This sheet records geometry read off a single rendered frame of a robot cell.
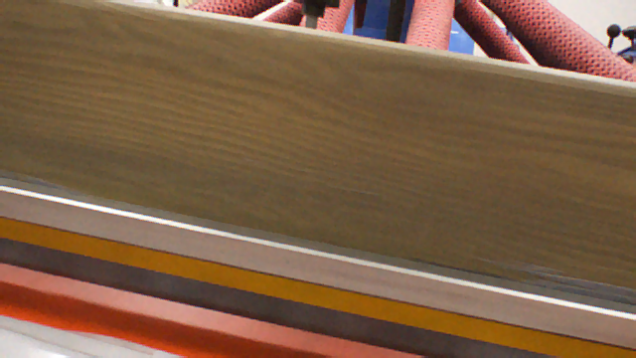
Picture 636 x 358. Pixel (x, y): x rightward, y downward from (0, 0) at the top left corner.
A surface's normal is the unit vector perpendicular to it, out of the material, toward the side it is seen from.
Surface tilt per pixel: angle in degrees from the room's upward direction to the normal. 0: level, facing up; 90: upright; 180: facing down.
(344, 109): 90
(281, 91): 90
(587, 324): 90
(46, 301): 0
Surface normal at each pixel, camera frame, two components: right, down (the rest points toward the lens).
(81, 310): 0.17, -0.98
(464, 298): -0.14, 0.12
